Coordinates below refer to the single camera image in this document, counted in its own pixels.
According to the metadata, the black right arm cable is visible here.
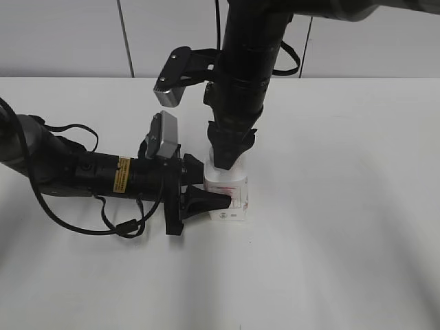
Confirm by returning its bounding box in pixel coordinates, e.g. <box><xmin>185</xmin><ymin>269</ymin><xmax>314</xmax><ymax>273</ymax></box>
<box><xmin>214</xmin><ymin>0</ymin><xmax>300</xmax><ymax>78</ymax></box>

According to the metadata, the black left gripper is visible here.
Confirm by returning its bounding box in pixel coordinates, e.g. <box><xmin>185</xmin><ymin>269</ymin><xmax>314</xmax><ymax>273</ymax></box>
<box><xmin>163</xmin><ymin>144</ymin><xmax>232</xmax><ymax>236</ymax></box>

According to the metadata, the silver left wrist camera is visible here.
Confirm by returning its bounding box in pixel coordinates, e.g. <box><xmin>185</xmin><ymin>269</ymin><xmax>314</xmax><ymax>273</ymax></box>
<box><xmin>144</xmin><ymin>111</ymin><xmax>178</xmax><ymax>159</ymax></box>

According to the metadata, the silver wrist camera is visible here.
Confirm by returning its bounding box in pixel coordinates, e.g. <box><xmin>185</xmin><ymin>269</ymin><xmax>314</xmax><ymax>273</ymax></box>
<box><xmin>144</xmin><ymin>111</ymin><xmax>178</xmax><ymax>159</ymax></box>
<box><xmin>153</xmin><ymin>46</ymin><xmax>221</xmax><ymax>108</ymax></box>

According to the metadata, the white bottle cap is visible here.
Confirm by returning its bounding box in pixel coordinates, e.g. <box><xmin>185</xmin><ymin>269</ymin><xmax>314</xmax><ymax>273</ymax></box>
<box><xmin>208</xmin><ymin>147</ymin><xmax>245</xmax><ymax>171</ymax></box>

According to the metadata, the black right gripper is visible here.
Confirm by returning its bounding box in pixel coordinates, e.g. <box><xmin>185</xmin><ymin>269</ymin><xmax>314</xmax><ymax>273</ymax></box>
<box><xmin>203</xmin><ymin>82</ymin><xmax>264</xmax><ymax>170</ymax></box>

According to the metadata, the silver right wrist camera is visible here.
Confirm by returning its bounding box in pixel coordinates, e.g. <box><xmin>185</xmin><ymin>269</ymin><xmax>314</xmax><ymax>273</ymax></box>
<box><xmin>153</xmin><ymin>46</ymin><xmax>221</xmax><ymax>108</ymax></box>

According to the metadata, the white yili changqing bottle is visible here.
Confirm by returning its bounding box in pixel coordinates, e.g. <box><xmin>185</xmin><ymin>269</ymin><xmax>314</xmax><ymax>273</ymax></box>
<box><xmin>202</xmin><ymin>146</ymin><xmax>250</xmax><ymax>222</ymax></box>

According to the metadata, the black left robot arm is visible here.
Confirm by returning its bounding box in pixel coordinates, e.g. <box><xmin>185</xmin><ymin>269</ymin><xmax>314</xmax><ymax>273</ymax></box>
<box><xmin>18</xmin><ymin>111</ymin><xmax>231</xmax><ymax>236</ymax></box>

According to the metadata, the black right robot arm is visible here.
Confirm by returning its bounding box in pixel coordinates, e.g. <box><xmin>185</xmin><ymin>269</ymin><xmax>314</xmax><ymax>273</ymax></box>
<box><xmin>203</xmin><ymin>1</ymin><xmax>439</xmax><ymax>170</ymax></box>

